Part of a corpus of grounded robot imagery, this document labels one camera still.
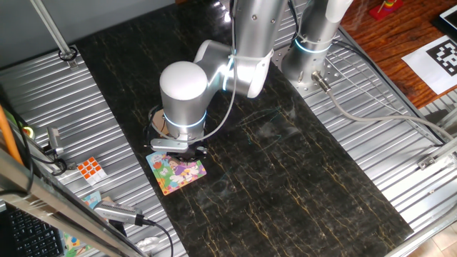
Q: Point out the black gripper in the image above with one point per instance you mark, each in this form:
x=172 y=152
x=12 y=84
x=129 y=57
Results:
x=189 y=152

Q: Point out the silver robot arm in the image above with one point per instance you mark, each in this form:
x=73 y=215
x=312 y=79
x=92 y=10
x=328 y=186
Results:
x=184 y=100

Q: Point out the colourful butterfly puzzle board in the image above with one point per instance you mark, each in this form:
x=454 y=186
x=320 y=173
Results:
x=178 y=175

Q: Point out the colourful cartoon vehicle puzzle board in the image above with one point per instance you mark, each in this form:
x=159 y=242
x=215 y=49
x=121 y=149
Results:
x=93 y=200

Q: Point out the plain wooden block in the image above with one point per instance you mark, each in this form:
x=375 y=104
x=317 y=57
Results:
x=160 y=123

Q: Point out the black marble pattern mat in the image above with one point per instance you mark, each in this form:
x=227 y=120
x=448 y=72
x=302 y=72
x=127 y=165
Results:
x=267 y=178

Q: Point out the orange and white Rubik's cube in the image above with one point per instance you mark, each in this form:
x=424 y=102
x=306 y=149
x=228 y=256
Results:
x=91 y=170

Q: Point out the crumpled white wrapper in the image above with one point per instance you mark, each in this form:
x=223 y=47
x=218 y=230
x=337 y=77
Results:
x=148 y=244

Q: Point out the black computer keyboard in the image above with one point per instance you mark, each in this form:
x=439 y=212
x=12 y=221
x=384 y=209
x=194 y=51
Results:
x=34 y=235

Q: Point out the slanted metal pole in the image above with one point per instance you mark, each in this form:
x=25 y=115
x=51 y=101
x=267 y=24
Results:
x=53 y=32

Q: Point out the orange rod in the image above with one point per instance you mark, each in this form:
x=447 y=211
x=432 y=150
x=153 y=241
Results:
x=8 y=135

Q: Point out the white paper with marker code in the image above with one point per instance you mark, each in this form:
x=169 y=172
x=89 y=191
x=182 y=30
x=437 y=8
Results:
x=430 y=66

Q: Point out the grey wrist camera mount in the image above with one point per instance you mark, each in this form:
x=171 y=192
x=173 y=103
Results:
x=169 y=144

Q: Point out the small grey camera on clamp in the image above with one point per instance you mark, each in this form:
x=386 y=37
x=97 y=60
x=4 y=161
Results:
x=54 y=140

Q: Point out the aluminium frame beam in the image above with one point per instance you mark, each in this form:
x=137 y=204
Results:
x=53 y=200

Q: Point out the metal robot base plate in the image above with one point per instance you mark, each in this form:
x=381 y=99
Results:
x=332 y=76

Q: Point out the metal corner bracket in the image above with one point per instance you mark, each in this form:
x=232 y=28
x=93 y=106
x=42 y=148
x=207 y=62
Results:
x=437 y=155

